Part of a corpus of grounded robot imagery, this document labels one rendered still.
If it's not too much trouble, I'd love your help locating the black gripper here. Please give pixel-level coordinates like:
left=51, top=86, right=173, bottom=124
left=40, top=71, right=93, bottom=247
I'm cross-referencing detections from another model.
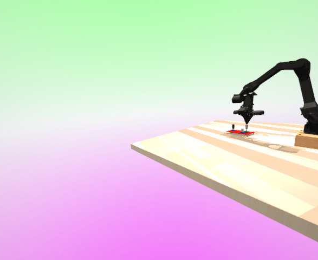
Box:
left=233, top=102, right=265, bottom=124

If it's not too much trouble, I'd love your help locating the red circuit board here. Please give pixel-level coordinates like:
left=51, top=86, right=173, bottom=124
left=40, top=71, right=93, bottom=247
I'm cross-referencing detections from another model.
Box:
left=226, top=124, right=254, bottom=137

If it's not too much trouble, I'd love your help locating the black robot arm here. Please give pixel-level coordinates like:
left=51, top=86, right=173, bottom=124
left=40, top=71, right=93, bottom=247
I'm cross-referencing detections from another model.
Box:
left=231, top=58, right=318, bottom=135

